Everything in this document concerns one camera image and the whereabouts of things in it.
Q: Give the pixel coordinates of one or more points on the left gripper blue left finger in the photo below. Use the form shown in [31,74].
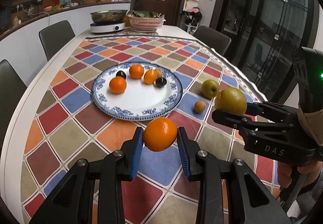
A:
[71,199]

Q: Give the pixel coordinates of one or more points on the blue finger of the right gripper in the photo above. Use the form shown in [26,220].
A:
[272,111]
[234,120]

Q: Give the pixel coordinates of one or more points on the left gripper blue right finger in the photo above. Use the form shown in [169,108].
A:
[249,201]

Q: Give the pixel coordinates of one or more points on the large yellow pear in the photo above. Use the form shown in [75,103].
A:
[231,100]

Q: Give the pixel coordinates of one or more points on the small brown fruit hidden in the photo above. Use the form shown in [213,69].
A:
[199,106]

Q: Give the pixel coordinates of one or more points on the green apple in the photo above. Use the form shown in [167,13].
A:
[210,88]

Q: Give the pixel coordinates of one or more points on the large orange front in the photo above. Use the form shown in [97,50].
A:
[160,134]

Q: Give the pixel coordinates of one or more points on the dark plum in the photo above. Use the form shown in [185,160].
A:
[121,74]
[160,82]

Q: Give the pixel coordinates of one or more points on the small brown round fruit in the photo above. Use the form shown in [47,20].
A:
[159,73]

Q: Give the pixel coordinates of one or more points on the small orange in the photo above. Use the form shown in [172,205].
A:
[150,77]

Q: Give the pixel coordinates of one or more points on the person right hand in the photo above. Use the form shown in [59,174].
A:
[312,170]

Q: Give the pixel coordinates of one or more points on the colourful checkered table mat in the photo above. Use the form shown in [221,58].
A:
[68,126]

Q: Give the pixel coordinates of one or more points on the grey chair right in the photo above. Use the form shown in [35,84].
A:
[213,39]

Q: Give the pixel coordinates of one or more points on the grey chair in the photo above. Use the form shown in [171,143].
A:
[12,89]
[213,39]
[56,36]

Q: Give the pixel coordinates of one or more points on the blue white porcelain plate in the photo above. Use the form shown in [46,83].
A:
[139,101]

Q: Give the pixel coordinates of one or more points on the glass sliding door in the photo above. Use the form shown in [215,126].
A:
[264,34]

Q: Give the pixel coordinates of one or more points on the stroller with pink item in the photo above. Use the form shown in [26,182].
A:
[190,20]

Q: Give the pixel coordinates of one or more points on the pink basket with greens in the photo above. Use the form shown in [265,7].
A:
[145,20]

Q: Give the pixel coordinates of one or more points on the grey chair near left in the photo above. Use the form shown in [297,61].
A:
[12,89]

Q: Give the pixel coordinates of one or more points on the steel pan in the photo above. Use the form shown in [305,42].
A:
[108,17]

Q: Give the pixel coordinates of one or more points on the white induction cooker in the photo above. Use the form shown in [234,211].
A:
[106,28]

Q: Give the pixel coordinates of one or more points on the grey chair far left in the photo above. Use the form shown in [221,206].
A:
[56,36]

